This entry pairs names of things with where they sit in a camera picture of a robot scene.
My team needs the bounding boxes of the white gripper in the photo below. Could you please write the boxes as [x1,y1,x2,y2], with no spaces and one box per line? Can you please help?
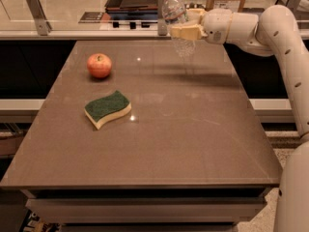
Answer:
[169,9,233,44]

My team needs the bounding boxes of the clear plastic water bottle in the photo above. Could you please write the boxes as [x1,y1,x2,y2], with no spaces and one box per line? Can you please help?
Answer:
[162,0,195,58]

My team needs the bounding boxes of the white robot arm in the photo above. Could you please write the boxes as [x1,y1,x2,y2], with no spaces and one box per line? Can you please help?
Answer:
[168,5,309,232]

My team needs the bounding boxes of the red apple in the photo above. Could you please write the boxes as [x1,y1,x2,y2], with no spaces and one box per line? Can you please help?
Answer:
[87,53,112,78]

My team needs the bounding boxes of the green and yellow sponge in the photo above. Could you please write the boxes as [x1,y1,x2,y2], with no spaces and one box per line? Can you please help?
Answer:
[84,91,131,130]

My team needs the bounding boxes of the grey table drawer front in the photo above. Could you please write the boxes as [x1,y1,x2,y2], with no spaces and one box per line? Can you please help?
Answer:
[26,197,266,223]

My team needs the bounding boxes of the middle metal glass bracket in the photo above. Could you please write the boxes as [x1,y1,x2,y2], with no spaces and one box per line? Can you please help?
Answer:
[157,0,168,36]

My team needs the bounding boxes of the left metal glass bracket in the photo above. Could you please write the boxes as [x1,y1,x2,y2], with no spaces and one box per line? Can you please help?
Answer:
[26,0,51,36]

